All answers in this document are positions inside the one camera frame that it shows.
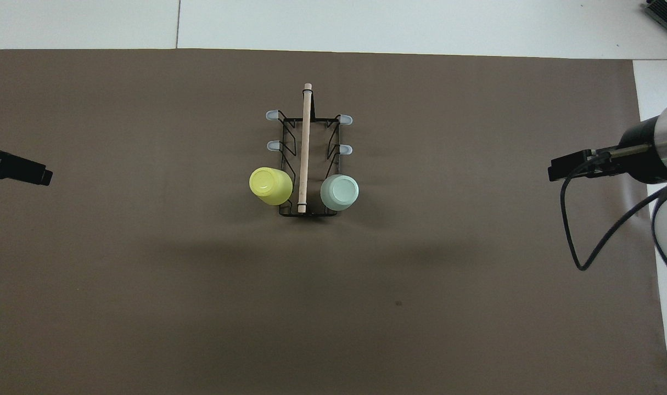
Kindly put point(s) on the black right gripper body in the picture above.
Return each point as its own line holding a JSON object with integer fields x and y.
{"x": 643, "y": 156}

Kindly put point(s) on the pale green plastic cup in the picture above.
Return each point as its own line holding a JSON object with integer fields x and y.
{"x": 340, "y": 192}

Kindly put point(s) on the brown paper table mat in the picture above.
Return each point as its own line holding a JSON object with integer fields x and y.
{"x": 201, "y": 302}

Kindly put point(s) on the yellow plastic cup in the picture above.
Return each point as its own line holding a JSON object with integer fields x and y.
{"x": 270, "y": 186}

